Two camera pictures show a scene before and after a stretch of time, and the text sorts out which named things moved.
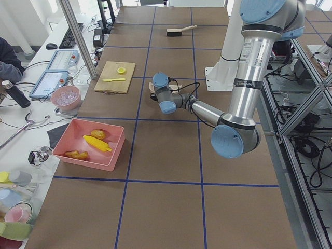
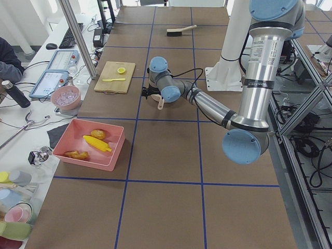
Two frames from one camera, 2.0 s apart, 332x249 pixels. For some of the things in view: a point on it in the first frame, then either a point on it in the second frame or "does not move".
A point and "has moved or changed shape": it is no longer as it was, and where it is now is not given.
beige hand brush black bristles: (176, 32) does not move
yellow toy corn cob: (97, 143) does not move
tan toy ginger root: (75, 154) does not move
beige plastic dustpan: (174, 88) has moved or changed shape
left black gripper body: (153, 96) to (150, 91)
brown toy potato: (98, 133) does not move
